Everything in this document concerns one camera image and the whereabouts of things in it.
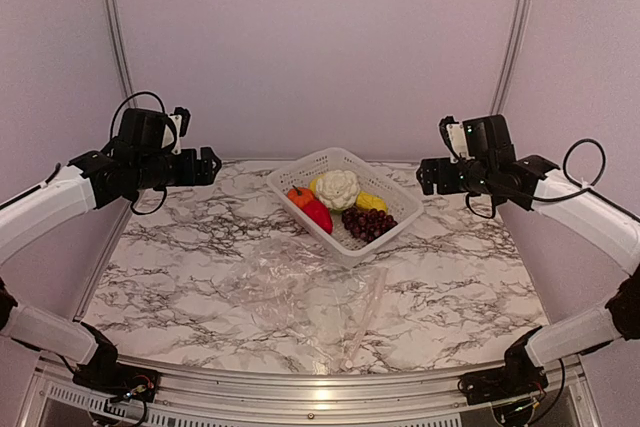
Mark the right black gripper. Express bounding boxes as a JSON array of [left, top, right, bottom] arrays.
[[416, 157, 495, 195]]

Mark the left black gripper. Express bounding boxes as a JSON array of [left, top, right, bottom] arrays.
[[133, 146, 221, 190]]

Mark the white plastic basket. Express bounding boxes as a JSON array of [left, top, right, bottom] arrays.
[[267, 147, 423, 267]]

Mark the red bell pepper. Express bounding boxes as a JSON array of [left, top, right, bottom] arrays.
[[302, 200, 333, 235]]

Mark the clear zip top bag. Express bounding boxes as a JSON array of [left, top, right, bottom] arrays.
[[219, 238, 388, 374]]

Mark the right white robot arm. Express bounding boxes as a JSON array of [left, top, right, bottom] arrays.
[[416, 115, 639, 405]]

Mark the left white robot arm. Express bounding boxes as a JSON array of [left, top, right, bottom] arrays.
[[1, 106, 222, 404]]

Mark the purple grape bunch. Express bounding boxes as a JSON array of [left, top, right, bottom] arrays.
[[341, 207, 398, 243]]

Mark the white cauliflower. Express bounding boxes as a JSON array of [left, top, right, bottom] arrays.
[[315, 170, 360, 211]]

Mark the orange pumpkin toy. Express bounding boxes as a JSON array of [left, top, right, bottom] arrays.
[[287, 186, 315, 209]]

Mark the yellow lemon toy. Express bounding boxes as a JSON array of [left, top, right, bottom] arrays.
[[309, 175, 323, 195]]

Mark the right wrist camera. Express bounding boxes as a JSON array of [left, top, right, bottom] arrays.
[[439, 116, 470, 163]]

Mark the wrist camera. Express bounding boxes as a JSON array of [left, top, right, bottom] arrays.
[[163, 106, 191, 155], [439, 116, 470, 163]]

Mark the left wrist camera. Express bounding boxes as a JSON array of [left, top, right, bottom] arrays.
[[163, 106, 191, 155]]

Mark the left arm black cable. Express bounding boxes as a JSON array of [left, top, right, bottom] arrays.
[[108, 91, 174, 216]]

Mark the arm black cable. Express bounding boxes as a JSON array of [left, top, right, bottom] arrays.
[[108, 91, 174, 216], [462, 139, 607, 221]]

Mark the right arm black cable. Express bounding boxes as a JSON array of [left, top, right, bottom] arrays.
[[462, 139, 607, 221]]

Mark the left aluminium frame post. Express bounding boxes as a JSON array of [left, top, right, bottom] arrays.
[[103, 0, 133, 97]]

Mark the aluminium frame post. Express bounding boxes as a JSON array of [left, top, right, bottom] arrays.
[[490, 0, 532, 115], [103, 0, 133, 97]]

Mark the front aluminium rail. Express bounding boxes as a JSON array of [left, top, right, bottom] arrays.
[[14, 356, 604, 427]]

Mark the right aluminium frame post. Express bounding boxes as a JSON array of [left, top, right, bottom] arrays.
[[490, 0, 532, 115]]

